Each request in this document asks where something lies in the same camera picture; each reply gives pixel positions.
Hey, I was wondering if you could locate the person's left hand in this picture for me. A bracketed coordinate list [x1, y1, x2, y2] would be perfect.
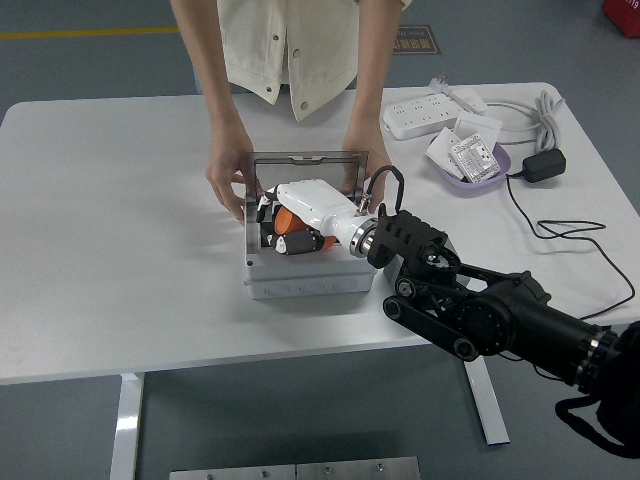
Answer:
[341, 129, 394, 209]

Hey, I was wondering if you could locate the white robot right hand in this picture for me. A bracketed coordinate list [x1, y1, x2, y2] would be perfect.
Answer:
[256, 178, 371, 257]

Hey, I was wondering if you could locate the person's right hand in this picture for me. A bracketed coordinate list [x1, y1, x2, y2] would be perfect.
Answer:
[205, 132, 259, 226]

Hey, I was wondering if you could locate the orange cylindrical battery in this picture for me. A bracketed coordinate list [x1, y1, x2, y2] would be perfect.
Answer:
[272, 206, 342, 250]

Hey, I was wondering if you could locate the smoked transparent box lid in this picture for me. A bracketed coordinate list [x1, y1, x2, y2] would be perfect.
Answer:
[243, 149, 371, 204]

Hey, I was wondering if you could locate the grey plastic junction box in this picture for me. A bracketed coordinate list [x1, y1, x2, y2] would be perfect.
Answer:
[243, 197, 377, 300]

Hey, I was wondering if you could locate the white power strip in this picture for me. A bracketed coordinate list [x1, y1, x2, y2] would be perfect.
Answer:
[382, 92, 466, 141]

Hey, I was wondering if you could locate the white flat package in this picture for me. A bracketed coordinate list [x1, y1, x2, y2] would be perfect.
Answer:
[425, 127, 464, 179]

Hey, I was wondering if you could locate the white plug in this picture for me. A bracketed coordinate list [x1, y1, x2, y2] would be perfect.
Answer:
[428, 71, 489, 114]

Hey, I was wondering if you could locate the white translucent square package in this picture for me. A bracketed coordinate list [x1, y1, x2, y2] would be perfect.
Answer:
[453, 113, 503, 146]

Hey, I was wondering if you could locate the purple plastic tray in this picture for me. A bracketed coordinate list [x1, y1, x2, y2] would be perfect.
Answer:
[424, 141, 512, 198]

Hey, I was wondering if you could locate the black yellow floor sign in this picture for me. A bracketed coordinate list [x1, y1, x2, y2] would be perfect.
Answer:
[390, 24, 444, 56]

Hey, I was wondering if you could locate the person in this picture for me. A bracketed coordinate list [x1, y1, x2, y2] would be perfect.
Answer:
[169, 0, 414, 123]

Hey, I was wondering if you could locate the black power adapter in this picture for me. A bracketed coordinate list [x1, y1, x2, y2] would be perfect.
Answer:
[521, 148, 568, 184]

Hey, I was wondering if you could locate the white table leg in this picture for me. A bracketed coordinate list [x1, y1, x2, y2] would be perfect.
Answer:
[462, 357, 511, 446]
[108, 372, 146, 480]

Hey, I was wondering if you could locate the grey metal plate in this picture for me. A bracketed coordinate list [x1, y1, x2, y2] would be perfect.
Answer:
[295, 456, 422, 480]
[168, 464, 297, 480]

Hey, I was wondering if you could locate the red object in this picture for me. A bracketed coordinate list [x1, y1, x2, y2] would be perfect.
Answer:
[599, 0, 640, 39]

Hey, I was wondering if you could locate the thin black adapter cord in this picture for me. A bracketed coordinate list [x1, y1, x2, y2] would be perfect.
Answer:
[504, 171, 636, 321]

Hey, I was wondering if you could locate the white power strip cable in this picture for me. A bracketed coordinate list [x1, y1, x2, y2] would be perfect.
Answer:
[482, 89, 567, 155]

